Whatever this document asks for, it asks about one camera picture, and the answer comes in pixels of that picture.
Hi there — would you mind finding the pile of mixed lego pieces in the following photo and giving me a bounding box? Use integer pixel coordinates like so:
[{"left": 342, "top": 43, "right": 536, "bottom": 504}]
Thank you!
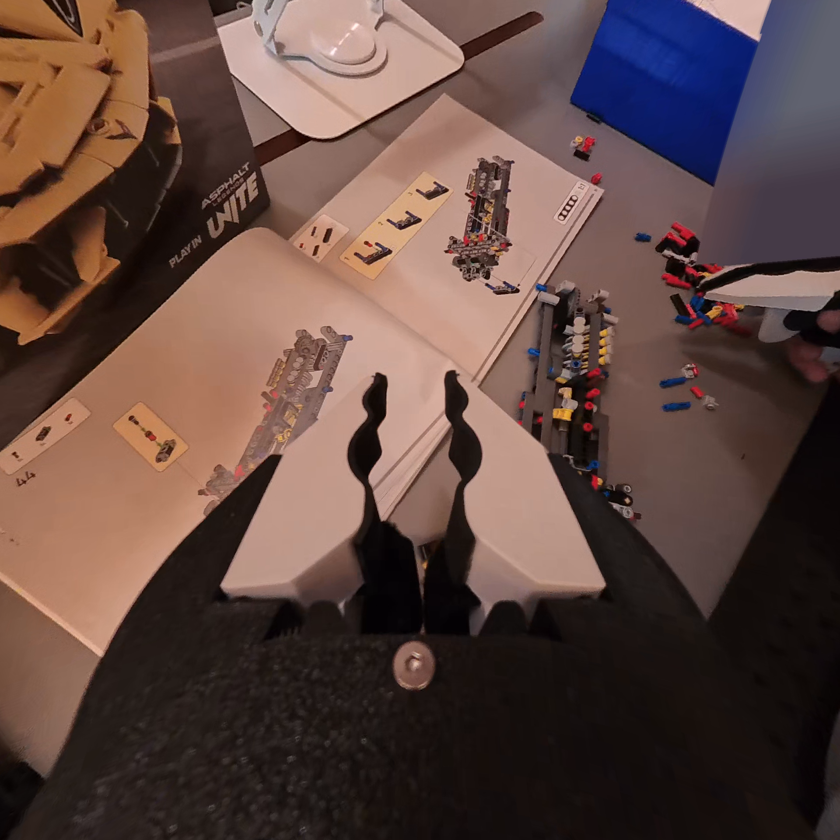
[{"left": 656, "top": 222, "right": 749, "bottom": 332}]

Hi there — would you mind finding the person's right hand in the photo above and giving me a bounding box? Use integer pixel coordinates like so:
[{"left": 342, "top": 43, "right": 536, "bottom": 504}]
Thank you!
[{"left": 787, "top": 311, "right": 840, "bottom": 383}]

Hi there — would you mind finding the long lego chassis assembly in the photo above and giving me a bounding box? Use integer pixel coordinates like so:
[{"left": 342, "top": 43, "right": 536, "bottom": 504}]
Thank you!
[{"left": 518, "top": 281, "right": 641, "bottom": 522}]

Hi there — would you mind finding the thick open lego instruction booklet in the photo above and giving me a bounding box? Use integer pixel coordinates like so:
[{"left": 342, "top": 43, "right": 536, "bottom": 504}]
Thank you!
[{"left": 0, "top": 227, "right": 476, "bottom": 657}]

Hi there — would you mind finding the crumpled white paper bag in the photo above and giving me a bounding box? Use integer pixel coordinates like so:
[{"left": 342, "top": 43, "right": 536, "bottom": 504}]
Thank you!
[{"left": 682, "top": 0, "right": 772, "bottom": 40}]

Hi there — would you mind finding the black perforated panel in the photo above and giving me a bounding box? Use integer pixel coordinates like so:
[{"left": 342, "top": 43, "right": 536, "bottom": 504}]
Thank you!
[{"left": 709, "top": 387, "right": 840, "bottom": 808}]

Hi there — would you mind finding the blue plastic bin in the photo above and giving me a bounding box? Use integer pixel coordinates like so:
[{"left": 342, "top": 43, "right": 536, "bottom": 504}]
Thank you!
[{"left": 570, "top": 0, "right": 759, "bottom": 185}]

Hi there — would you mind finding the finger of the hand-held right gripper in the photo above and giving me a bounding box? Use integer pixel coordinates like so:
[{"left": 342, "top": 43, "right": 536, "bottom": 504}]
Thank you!
[
  {"left": 705, "top": 272, "right": 840, "bottom": 314},
  {"left": 694, "top": 257, "right": 840, "bottom": 293}
]

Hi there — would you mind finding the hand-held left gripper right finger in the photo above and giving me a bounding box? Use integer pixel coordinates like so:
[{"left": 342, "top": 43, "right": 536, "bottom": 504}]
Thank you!
[{"left": 445, "top": 371, "right": 605, "bottom": 631}]

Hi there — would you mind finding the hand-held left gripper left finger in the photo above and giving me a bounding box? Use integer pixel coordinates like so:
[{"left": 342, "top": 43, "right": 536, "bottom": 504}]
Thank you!
[{"left": 222, "top": 373, "right": 389, "bottom": 631}]

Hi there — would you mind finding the lego box with yellow car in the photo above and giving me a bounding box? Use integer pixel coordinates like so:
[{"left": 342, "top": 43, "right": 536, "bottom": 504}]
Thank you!
[{"left": 0, "top": 0, "right": 271, "bottom": 447}]

